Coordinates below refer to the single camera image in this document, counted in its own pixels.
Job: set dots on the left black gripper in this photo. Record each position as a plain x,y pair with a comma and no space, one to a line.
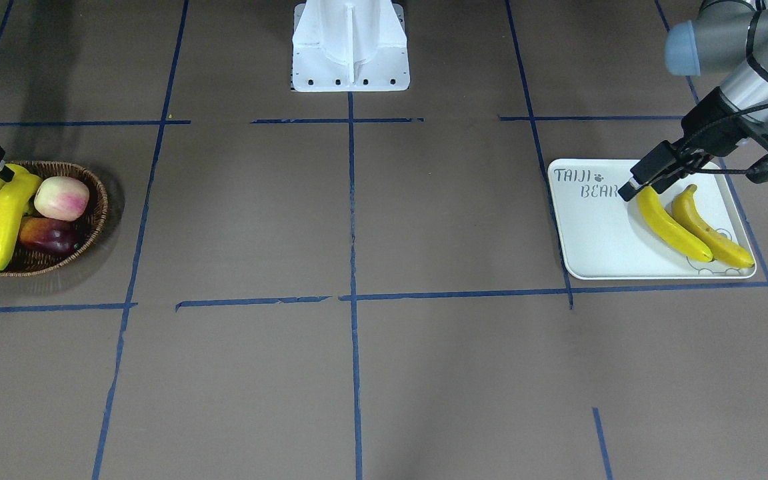
705,123

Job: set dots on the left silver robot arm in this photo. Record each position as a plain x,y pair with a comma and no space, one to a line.
728,37

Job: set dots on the white rectangular plate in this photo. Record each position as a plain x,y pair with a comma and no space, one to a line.
605,238

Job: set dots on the brown wicker basket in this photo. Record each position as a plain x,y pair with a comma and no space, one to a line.
26,262

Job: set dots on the pale peach fruit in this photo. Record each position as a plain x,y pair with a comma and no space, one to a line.
62,198

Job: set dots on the dark red apple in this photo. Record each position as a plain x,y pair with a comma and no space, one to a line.
49,236

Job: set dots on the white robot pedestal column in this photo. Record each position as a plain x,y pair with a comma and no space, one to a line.
349,46

